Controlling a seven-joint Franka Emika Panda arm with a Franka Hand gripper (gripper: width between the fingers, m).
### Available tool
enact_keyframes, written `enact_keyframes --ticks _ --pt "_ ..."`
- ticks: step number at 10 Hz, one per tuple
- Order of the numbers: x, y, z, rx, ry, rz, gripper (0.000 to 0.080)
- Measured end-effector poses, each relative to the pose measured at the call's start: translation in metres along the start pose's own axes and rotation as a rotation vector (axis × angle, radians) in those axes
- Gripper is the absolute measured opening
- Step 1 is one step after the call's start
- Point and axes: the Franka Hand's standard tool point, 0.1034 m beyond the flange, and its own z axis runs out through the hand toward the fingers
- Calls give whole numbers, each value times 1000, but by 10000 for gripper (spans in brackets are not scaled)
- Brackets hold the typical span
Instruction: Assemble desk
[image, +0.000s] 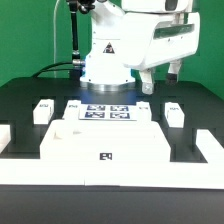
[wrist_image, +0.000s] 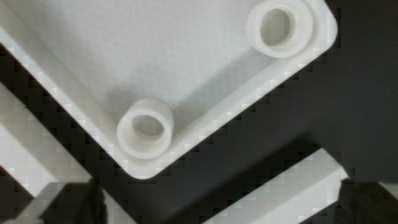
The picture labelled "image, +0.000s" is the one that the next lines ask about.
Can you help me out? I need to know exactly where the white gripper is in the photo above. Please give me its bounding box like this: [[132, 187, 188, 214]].
[[120, 13, 200, 95]]

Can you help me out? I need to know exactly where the white desk tabletop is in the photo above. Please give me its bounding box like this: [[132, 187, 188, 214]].
[[40, 120, 171, 163]]

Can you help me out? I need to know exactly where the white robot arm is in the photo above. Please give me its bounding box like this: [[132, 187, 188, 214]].
[[80, 0, 200, 94]]

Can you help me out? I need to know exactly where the fiducial marker sheet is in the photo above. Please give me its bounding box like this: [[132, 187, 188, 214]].
[[79, 104, 137, 121]]

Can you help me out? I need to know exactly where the white right obstacle block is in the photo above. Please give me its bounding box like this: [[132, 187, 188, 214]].
[[196, 129, 224, 164]]

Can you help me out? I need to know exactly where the white obstacle block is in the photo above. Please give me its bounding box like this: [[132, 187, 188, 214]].
[[0, 124, 11, 153], [196, 129, 224, 164]]

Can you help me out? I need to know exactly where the white left obstacle block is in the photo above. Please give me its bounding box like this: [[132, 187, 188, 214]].
[[0, 124, 11, 153]]

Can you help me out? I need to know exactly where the white front obstacle bar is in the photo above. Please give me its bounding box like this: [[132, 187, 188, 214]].
[[0, 159, 224, 189]]

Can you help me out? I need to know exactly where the black camera pole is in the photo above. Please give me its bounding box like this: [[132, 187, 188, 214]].
[[66, 0, 95, 81]]

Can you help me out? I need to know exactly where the black cable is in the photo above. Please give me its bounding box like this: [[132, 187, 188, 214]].
[[31, 61, 83, 79]]

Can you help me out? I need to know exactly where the white cable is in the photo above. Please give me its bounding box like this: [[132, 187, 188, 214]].
[[53, 0, 62, 79]]

